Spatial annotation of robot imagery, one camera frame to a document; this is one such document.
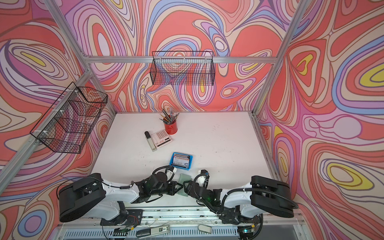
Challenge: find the pink calculator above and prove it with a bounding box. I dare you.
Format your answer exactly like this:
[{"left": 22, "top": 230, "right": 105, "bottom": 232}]
[{"left": 151, "top": 130, "right": 173, "bottom": 148}]

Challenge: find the black wire basket left wall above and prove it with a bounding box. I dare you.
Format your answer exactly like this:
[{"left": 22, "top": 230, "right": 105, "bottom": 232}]
[{"left": 30, "top": 82, "right": 108, "bottom": 154}]

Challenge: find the pens and pencils bunch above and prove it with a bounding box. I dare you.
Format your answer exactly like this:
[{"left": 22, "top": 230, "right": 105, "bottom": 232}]
[{"left": 161, "top": 109, "right": 180, "bottom": 125}]

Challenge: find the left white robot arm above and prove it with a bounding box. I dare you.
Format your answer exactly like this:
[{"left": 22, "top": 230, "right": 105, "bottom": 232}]
[{"left": 58, "top": 172, "right": 183, "bottom": 226}]

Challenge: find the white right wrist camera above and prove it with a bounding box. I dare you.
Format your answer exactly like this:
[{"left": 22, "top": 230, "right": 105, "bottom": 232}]
[{"left": 197, "top": 170, "right": 210, "bottom": 187}]

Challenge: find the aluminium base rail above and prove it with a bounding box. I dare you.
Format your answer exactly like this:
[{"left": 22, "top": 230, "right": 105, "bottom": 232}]
[{"left": 61, "top": 206, "right": 305, "bottom": 228}]

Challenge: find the small grey oval object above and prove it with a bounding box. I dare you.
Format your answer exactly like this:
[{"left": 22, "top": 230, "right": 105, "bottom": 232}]
[{"left": 198, "top": 225, "right": 213, "bottom": 234}]

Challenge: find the stack of credit cards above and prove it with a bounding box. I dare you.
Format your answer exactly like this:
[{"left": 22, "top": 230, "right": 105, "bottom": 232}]
[{"left": 172, "top": 154, "right": 190, "bottom": 169}]

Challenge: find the red metal pen cup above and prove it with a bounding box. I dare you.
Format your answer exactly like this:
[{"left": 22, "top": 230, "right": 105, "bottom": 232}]
[{"left": 164, "top": 121, "right": 178, "bottom": 135}]

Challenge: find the green card holder wallet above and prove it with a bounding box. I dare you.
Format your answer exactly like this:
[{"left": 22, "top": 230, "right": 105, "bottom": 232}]
[{"left": 177, "top": 174, "right": 192, "bottom": 197}]

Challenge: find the grey stapler black tip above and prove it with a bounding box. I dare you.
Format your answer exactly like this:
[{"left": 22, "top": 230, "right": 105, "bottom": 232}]
[{"left": 145, "top": 131, "right": 157, "bottom": 152}]

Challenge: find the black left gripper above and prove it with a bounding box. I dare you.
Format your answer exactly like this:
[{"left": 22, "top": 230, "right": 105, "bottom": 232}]
[{"left": 150, "top": 181, "right": 185, "bottom": 198}]

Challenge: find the blue plastic card tray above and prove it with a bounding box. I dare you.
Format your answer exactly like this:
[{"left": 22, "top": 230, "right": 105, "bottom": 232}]
[{"left": 170, "top": 152, "right": 193, "bottom": 171}]

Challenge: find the black wire basket wall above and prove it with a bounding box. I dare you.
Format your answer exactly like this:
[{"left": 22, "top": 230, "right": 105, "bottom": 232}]
[
  {"left": 30, "top": 82, "right": 108, "bottom": 154},
  {"left": 150, "top": 51, "right": 216, "bottom": 86}
]

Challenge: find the grey remote device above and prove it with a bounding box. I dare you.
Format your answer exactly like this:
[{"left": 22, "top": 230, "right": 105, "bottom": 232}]
[{"left": 136, "top": 225, "right": 171, "bottom": 239}]

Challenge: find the black wire basket back wall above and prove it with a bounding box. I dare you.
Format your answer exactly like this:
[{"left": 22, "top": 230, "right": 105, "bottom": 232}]
[{"left": 150, "top": 51, "right": 216, "bottom": 86}]

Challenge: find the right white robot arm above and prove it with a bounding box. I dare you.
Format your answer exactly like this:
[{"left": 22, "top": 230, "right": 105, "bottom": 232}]
[{"left": 183, "top": 174, "right": 299, "bottom": 225}]

